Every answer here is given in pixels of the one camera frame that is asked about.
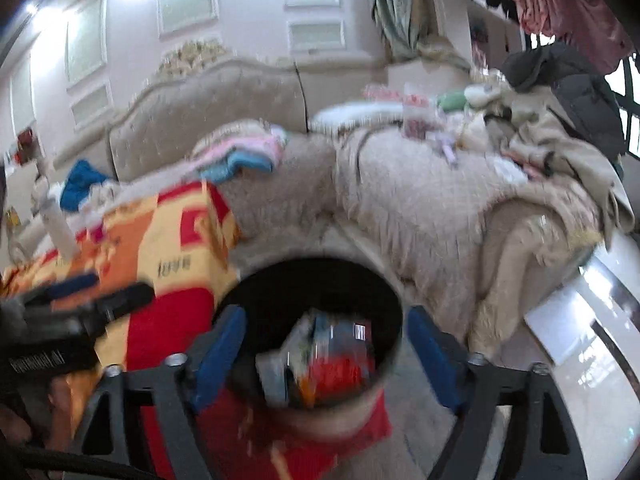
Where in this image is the pink hanging garment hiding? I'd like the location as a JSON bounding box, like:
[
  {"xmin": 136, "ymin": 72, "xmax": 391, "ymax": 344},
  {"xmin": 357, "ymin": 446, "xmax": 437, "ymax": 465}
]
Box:
[{"xmin": 487, "ymin": 0, "xmax": 633, "ymax": 73}]

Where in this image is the cream glossy bed frame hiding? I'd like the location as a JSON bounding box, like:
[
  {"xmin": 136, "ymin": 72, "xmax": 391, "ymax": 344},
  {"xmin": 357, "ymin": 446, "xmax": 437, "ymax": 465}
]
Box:
[{"xmin": 520, "ymin": 232, "xmax": 640, "ymax": 480}]

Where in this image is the blue cloth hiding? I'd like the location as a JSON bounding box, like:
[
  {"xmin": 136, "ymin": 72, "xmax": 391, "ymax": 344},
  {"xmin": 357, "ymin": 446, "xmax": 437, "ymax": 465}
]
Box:
[{"xmin": 60, "ymin": 160, "xmax": 113, "ymax": 213}]

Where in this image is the black trash bin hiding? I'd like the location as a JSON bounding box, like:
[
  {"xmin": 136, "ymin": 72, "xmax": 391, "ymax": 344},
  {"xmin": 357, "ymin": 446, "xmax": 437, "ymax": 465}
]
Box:
[{"xmin": 212, "ymin": 257, "xmax": 405, "ymax": 436}]

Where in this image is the beige tufted headboard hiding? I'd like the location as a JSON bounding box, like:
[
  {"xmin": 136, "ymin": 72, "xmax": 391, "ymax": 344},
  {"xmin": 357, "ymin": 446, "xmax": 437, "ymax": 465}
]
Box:
[{"xmin": 52, "ymin": 40, "xmax": 386, "ymax": 181}]

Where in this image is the white gold trim pillow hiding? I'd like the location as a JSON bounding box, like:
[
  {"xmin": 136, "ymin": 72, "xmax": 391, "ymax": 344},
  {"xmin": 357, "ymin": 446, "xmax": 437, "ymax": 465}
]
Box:
[{"xmin": 307, "ymin": 100, "xmax": 406, "ymax": 131}]

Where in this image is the light blue towel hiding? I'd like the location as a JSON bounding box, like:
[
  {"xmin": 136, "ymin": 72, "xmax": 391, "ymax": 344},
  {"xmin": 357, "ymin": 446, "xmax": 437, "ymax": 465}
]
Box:
[{"xmin": 200, "ymin": 152, "xmax": 276, "ymax": 186}]

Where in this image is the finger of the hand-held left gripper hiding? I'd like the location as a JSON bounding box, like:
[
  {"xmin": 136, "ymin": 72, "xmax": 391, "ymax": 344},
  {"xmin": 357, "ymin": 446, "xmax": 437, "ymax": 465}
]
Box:
[
  {"xmin": 22, "ymin": 271, "xmax": 100, "ymax": 307},
  {"xmin": 85, "ymin": 281, "xmax": 157, "ymax": 330}
]

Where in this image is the beige garment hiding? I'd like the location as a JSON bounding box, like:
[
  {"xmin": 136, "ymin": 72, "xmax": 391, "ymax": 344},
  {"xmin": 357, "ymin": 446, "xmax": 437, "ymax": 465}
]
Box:
[{"xmin": 505, "ymin": 105, "xmax": 636, "ymax": 233}]

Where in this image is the black jacket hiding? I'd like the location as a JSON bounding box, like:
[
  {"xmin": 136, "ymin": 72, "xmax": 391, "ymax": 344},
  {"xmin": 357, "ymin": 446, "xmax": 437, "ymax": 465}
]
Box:
[{"xmin": 502, "ymin": 42, "xmax": 628, "ymax": 158}]

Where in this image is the pink floral folded quilt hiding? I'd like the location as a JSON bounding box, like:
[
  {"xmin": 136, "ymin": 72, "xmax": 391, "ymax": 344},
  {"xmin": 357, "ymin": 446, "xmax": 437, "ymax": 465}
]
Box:
[{"xmin": 192, "ymin": 120, "xmax": 288, "ymax": 186}]

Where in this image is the green soft toy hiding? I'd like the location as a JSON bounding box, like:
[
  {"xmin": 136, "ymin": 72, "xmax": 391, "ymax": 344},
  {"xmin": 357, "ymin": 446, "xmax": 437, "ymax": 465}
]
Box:
[{"xmin": 437, "ymin": 91, "xmax": 468, "ymax": 111}]

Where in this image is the red yellow printed blanket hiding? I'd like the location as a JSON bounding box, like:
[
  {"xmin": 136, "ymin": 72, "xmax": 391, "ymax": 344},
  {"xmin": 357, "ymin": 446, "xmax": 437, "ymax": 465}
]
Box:
[{"xmin": 0, "ymin": 180, "xmax": 393, "ymax": 480}]

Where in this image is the person's left hand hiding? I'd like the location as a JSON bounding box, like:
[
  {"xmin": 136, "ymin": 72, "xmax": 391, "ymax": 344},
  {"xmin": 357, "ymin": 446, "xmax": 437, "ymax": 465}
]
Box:
[{"xmin": 0, "ymin": 377, "xmax": 81, "ymax": 443}]

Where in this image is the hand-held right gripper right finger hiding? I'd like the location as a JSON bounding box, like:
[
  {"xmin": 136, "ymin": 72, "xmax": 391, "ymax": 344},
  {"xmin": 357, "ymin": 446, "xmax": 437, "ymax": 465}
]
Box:
[{"xmin": 406, "ymin": 305, "xmax": 588, "ymax": 480}]

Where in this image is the green patterned curtain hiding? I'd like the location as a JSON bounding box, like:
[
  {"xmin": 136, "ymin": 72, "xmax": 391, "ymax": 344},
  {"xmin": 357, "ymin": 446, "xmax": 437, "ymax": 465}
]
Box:
[{"xmin": 362, "ymin": 0, "xmax": 436, "ymax": 61}]

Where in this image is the red plastic bag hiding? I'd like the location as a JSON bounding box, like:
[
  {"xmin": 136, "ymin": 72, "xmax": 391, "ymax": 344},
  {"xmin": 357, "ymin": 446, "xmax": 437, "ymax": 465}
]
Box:
[{"xmin": 295, "ymin": 345, "xmax": 378, "ymax": 408}]

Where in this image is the beige quilted bed cover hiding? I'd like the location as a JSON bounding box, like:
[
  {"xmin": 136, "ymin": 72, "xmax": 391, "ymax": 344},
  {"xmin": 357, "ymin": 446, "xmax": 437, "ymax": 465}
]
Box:
[{"xmin": 220, "ymin": 125, "xmax": 601, "ymax": 356}]

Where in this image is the white nightstand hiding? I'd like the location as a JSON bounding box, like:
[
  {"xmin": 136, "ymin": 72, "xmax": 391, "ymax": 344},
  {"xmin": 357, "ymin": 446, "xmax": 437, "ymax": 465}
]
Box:
[{"xmin": 387, "ymin": 60, "xmax": 473, "ymax": 103}]

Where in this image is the white thermos bottle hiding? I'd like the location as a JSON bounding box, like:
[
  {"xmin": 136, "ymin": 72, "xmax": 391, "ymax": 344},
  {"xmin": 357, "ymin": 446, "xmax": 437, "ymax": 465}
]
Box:
[{"xmin": 37, "ymin": 192, "xmax": 76, "ymax": 256}]

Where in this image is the clear plastic packet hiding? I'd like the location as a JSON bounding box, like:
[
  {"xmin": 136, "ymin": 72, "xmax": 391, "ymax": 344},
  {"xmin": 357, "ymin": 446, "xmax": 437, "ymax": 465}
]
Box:
[{"xmin": 400, "ymin": 92, "xmax": 433, "ymax": 138}]

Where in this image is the black cable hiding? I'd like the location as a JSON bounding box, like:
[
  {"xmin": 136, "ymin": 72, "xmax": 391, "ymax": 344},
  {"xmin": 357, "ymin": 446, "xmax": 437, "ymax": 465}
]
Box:
[{"xmin": 0, "ymin": 447, "xmax": 151, "ymax": 480}]

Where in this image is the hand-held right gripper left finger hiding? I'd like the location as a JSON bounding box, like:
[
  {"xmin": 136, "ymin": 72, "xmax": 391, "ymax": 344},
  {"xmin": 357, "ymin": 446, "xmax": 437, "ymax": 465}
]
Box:
[{"xmin": 75, "ymin": 304, "xmax": 248, "ymax": 480}]

